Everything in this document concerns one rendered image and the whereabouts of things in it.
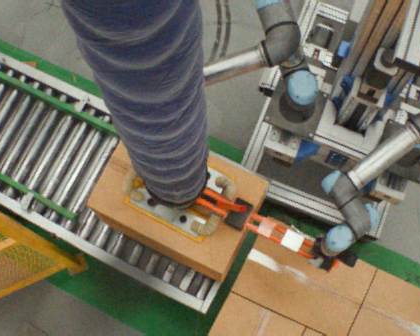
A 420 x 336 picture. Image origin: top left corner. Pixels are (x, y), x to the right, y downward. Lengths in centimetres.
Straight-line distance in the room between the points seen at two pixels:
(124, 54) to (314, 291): 205
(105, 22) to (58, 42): 304
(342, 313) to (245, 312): 46
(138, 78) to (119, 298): 242
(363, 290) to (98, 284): 147
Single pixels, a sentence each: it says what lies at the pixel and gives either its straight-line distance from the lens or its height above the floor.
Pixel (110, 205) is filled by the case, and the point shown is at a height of 107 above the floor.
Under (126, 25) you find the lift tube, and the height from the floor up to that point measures 258.
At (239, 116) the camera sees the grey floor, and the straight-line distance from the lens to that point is 357.
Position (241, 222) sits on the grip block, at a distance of 216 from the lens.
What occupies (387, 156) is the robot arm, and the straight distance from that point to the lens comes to 191.
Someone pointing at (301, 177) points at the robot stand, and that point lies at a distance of 327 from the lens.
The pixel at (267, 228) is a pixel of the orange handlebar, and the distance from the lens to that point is 216.
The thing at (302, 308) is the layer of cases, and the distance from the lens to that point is 283.
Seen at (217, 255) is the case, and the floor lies 107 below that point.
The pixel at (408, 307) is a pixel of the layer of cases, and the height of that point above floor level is 54.
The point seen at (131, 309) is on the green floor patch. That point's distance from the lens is 337.
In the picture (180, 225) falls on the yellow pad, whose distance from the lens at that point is 228.
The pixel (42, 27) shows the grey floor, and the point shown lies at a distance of 400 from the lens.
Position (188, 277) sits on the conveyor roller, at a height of 55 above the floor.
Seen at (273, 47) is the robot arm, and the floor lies 165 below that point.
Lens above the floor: 334
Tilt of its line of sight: 75 degrees down
